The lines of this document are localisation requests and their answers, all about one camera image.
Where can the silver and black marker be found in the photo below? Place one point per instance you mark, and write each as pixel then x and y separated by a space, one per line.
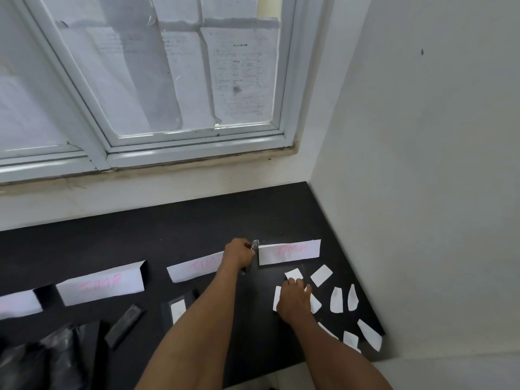
pixel 254 245

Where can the rectangular white paper piece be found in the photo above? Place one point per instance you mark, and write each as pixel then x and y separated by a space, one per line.
pixel 178 310

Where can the black rectangular block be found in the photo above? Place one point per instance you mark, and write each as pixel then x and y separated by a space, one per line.
pixel 124 325

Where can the white window frame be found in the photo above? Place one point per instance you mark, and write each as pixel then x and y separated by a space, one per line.
pixel 195 144

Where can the person's right forearm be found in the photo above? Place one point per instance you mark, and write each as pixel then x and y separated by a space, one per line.
pixel 337 357

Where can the black plastic bag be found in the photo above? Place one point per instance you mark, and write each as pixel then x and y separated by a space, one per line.
pixel 48 357

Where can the person's right fingers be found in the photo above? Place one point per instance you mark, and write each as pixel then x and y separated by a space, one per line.
pixel 298 285

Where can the scattered white paper scraps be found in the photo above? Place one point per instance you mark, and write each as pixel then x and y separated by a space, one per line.
pixel 336 300

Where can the person's left forearm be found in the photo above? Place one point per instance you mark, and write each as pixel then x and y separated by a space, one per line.
pixel 195 328

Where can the person's right hand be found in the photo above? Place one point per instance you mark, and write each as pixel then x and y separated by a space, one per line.
pixel 293 302

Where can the person's left hand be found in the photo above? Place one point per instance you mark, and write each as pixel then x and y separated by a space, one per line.
pixel 233 255

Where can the printed paper sheets behind glass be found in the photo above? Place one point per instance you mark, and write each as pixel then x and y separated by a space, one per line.
pixel 239 73

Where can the person's left fingers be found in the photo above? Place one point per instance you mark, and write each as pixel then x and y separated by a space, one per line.
pixel 248 252

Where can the white paper strip pink writing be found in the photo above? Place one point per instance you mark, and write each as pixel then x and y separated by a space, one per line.
pixel 195 268
pixel 18 304
pixel 290 252
pixel 99 283

